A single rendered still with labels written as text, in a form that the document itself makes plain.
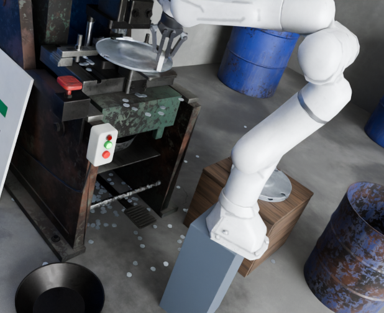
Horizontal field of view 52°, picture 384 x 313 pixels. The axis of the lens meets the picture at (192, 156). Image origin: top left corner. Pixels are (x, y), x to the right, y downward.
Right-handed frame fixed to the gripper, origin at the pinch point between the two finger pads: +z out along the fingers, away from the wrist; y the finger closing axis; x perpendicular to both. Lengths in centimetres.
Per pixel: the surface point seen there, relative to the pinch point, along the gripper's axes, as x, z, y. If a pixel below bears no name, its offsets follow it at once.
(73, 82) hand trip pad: -21.1, -0.9, -25.4
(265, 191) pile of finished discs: -15, 42, 58
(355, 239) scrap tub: -35, 34, 92
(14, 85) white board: 4, 34, -53
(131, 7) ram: 11.9, -9.7, -13.9
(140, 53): 10.2, 6.9, -7.4
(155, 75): -4.8, 2.6, -0.8
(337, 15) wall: 270, 102, 183
